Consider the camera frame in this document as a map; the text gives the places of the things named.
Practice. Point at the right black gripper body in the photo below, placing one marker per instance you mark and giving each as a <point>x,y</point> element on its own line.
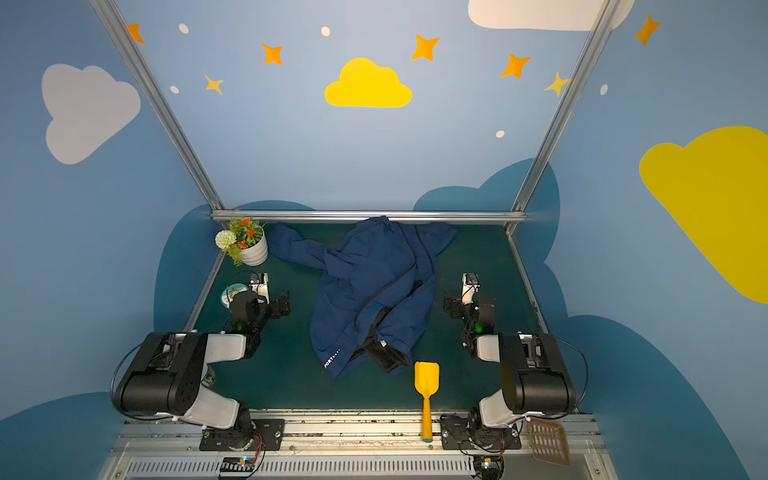
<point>453,305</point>

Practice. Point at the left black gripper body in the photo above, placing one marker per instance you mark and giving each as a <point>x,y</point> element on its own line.
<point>278,304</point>

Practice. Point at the navy blue zip jacket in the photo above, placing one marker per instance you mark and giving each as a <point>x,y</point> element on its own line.
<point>376,290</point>

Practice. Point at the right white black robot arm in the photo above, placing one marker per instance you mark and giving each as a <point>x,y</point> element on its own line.
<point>534,380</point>

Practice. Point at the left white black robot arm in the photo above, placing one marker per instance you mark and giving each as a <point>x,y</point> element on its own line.
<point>165,378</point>

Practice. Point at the yellow plastic toy shovel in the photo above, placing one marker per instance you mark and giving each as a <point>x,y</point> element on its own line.
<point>426,383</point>

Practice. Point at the white pot with flowers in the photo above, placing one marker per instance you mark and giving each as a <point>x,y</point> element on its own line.
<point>244,241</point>

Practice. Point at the right small circuit board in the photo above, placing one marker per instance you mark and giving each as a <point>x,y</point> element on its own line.
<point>487,467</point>

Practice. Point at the small circuit board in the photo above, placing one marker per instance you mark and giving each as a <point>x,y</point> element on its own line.
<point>487,467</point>
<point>236,467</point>

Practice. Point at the left small circuit board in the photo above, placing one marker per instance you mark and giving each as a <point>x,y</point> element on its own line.
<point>236,467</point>

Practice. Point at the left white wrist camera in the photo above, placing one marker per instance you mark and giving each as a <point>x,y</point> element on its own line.
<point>258,283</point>

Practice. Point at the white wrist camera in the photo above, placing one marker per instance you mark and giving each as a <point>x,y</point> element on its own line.
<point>470,286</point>
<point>258,283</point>

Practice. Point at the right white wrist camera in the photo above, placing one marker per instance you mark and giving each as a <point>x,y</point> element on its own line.
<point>470,286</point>

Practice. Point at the aluminium frame rail back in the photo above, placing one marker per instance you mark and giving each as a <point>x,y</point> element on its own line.
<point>326,217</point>

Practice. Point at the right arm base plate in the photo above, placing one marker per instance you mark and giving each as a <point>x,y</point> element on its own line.
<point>465,433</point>

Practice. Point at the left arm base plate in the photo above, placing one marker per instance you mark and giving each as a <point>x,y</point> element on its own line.
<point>263,434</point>

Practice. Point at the front aluminium rail bench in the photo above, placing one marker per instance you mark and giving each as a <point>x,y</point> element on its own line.
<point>346,444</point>

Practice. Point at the aluminium frame post left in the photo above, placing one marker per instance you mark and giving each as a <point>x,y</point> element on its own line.
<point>113,21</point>

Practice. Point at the aluminium frame post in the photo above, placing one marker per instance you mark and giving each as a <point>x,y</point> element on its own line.
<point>580,75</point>
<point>113,21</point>

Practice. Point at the aluminium frame post right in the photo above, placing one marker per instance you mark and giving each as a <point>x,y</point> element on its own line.
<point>580,75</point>

